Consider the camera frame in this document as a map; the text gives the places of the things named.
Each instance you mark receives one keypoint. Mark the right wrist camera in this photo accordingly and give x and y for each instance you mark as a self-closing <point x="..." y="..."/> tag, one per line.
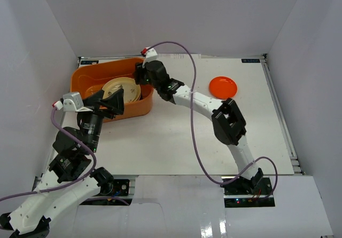
<point x="149" y="55"/>

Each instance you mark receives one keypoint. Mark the yellow round plate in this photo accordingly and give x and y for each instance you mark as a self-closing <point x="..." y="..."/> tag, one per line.
<point x="140" y="94"/>

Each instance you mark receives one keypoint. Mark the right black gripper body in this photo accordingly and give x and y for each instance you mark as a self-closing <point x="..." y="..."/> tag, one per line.
<point x="143" y="77"/>

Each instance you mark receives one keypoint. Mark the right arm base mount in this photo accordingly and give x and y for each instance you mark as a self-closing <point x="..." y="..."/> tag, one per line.
<point x="236" y="196"/>

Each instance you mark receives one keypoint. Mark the white paper sheets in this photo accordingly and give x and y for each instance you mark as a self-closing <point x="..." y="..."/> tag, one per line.
<point x="184" y="55"/>

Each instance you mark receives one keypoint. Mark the orange round plate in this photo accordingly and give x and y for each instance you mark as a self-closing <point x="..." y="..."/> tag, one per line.
<point x="223" y="87"/>

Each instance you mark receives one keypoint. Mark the small beige floral plate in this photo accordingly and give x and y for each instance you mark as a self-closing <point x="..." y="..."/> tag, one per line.
<point x="128" y="87"/>

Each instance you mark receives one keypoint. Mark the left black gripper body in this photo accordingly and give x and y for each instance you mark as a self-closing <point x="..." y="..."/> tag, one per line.
<point x="99" y="106"/>

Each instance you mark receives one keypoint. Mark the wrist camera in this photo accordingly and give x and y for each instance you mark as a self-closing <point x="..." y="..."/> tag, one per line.
<point x="71" y="102"/>
<point x="149" y="55"/>

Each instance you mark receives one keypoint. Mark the orange plastic bin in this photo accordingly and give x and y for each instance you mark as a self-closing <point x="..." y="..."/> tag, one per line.
<point x="89" y="79"/>

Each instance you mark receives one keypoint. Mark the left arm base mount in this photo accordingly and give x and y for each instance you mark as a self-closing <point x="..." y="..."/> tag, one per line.
<point x="115" y="190"/>

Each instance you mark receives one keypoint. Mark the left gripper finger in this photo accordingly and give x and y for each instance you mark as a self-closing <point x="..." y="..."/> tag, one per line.
<point x="114" y="104"/>
<point x="94" y="99"/>

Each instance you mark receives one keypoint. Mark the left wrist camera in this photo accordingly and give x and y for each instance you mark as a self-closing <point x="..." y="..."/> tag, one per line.
<point x="71" y="102"/>

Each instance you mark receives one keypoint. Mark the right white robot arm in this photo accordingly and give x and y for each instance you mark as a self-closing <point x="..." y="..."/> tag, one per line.
<point x="227" y="119"/>

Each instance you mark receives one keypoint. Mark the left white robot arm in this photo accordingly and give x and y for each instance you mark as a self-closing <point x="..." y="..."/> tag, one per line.
<point x="72" y="176"/>

